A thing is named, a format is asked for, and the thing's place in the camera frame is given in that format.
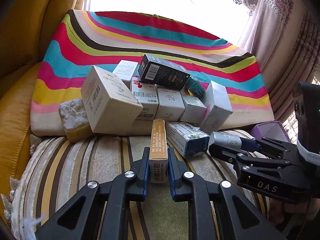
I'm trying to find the small white blue box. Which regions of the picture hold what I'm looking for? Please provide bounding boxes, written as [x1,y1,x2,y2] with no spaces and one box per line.
[209,131,259,153]

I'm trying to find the grey white long box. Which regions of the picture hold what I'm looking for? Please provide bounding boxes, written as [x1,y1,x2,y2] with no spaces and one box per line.
[200,81,233,135]

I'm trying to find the white green medicine box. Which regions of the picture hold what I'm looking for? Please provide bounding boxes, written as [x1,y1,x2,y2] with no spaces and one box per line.
[165,122,210,158]

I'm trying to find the small silver white box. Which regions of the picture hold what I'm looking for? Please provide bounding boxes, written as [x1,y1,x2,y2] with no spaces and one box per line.
[180,94,207,125]

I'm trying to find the tall yellow white box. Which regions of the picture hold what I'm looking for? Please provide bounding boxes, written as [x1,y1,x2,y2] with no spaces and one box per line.
[149,119,168,184]

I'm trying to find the yellow white sponge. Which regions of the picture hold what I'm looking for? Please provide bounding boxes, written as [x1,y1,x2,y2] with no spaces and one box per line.
[59,98,93,142]

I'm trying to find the large white cube box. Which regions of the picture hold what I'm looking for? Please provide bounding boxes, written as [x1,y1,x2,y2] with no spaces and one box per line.
[81,66,143,135]

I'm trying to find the purple storage box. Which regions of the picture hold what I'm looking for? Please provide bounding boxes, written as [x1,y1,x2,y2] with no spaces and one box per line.
[250,121,291,143]

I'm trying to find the striped beige seat cushion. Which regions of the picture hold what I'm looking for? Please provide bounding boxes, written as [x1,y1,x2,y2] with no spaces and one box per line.
[10,128,273,240]

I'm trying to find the teal tissue packet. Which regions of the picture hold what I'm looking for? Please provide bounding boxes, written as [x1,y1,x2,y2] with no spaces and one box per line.
[185,75,205,99]

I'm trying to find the small white diamond box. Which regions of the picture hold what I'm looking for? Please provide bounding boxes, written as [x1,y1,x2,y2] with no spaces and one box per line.
[155,88,185,122]

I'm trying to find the white box red logo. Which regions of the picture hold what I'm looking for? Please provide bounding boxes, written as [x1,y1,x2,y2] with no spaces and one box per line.
[130,77,159,120]

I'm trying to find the patterned pink curtain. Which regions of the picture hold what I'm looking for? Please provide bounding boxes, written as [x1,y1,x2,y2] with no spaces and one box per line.
[207,0,320,140]

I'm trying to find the black barcode box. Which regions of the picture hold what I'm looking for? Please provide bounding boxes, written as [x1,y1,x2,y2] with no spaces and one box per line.
[138,54,190,90]

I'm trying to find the white tall text box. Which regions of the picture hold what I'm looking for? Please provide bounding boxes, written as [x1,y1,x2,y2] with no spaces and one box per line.
[113,60,139,88]

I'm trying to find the rainbow striped cushion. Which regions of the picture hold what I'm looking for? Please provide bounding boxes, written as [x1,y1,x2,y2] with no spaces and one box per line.
[30,9,274,136]

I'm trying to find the mustard yellow sofa pillow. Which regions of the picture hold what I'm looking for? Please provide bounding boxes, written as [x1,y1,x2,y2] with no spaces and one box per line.
[0,0,87,221]

